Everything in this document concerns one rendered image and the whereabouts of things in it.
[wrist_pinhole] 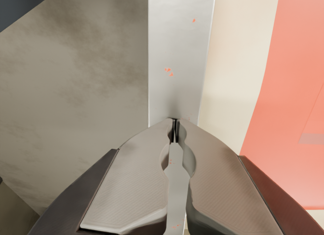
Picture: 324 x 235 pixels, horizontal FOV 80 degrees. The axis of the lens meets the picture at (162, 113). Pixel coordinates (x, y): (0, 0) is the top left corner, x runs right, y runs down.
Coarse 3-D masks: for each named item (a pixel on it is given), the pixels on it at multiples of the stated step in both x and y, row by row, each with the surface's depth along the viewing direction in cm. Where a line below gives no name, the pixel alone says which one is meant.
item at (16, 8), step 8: (0, 0) 23; (8, 0) 25; (16, 0) 26; (24, 0) 27; (32, 0) 29; (40, 0) 31; (0, 8) 24; (8, 8) 25; (16, 8) 26; (24, 8) 28; (32, 8) 29; (0, 16) 24; (8, 16) 25; (16, 16) 26; (0, 24) 24; (8, 24) 25
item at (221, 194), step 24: (192, 144) 10; (216, 144) 10; (192, 168) 9; (216, 168) 8; (240, 168) 8; (192, 192) 7; (216, 192) 7; (240, 192) 7; (192, 216) 7; (216, 216) 6; (240, 216) 6; (264, 216) 6
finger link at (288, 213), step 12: (240, 156) 9; (252, 168) 8; (252, 180) 8; (264, 180) 8; (264, 192) 7; (276, 192) 7; (276, 204) 7; (288, 204) 7; (276, 216) 6; (288, 216) 6; (300, 216) 6; (288, 228) 6; (300, 228) 6; (312, 228) 6
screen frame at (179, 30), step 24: (168, 0) 11; (192, 0) 11; (168, 24) 11; (192, 24) 11; (168, 48) 12; (192, 48) 12; (168, 72) 13; (192, 72) 13; (168, 96) 13; (192, 96) 13; (192, 120) 14; (168, 168) 16; (168, 216) 19
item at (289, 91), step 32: (288, 0) 14; (320, 0) 13; (288, 32) 14; (320, 32) 14; (288, 64) 15; (320, 64) 15; (288, 96) 17; (256, 128) 18; (288, 128) 18; (256, 160) 20; (288, 160) 20; (320, 160) 20; (288, 192) 22; (320, 192) 22
